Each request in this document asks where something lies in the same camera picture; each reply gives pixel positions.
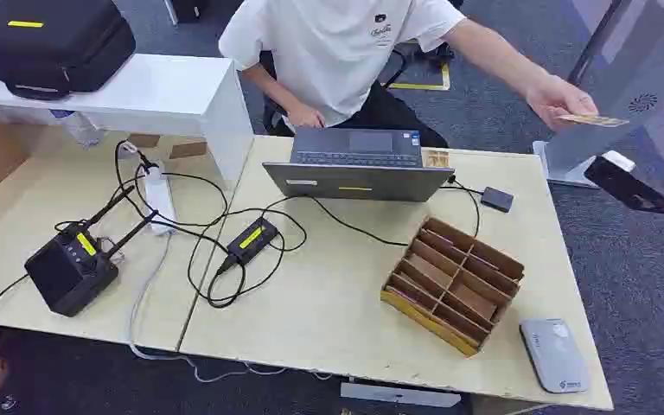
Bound person's right hand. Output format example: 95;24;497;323
285;100;328;130

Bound person's left hand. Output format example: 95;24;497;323
523;74;599;131

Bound printed card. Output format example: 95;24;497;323
558;113;631;128

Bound wooden card box with dividers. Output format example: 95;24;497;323
380;215;527;359

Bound chrome pole with round base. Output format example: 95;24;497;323
566;0;628;87

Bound person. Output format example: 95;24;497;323
218;0;599;149

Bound grey laptop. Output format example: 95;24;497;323
262;126;457;202

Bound grey kiosk stand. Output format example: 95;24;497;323
532;0;664;189

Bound small black hub box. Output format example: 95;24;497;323
480;186;515;214

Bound black stand legs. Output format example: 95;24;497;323
414;42;457;64

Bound black controller with antennas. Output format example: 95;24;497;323
24;184;160;318

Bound black power adapter, yellow label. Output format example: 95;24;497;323
226;216;280;267

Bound white desk shelf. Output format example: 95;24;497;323
0;53;255;188

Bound black cabinet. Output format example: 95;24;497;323
163;0;211;27

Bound white power strip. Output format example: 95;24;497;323
144;162;179;237

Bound clear plastic water bottle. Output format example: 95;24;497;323
51;110;105;149

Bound flat grey router device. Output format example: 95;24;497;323
519;318;591;394

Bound black carry case, yellow label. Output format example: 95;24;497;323
0;0;137;102

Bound white desk crossbar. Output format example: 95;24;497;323
340;381;463;409

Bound black controller cable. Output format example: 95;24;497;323
0;273;30;335

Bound short black hub cable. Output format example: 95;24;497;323
440;179;486;200

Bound black laptop power cable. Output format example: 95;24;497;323
185;174;482;256

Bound grey power strip cable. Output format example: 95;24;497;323
128;232;333;384

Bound black adapter mains cable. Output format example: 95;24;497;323
112;138;310;310

